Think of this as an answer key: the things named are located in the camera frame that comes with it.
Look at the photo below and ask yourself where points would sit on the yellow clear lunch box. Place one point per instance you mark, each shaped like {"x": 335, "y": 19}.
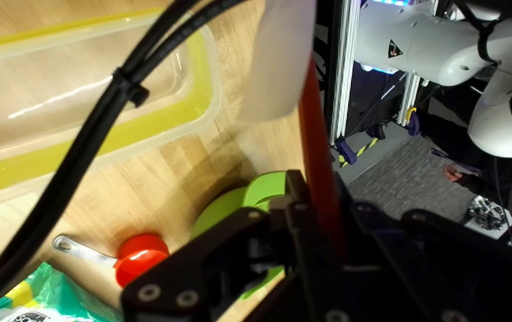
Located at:
{"x": 52, "y": 78}

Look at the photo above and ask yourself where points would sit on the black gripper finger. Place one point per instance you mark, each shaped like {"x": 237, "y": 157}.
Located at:
{"x": 285, "y": 201}

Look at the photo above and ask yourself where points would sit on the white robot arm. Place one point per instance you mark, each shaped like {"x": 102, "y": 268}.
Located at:
{"x": 385, "y": 37}

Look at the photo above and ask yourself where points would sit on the green wipes packet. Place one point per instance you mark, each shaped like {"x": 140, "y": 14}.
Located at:
{"x": 51, "y": 296}

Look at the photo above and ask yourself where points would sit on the red measuring cup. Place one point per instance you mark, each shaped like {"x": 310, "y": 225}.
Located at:
{"x": 133, "y": 259}

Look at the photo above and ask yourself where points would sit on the green bowl with seeds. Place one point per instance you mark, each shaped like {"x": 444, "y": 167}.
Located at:
{"x": 238, "y": 207}

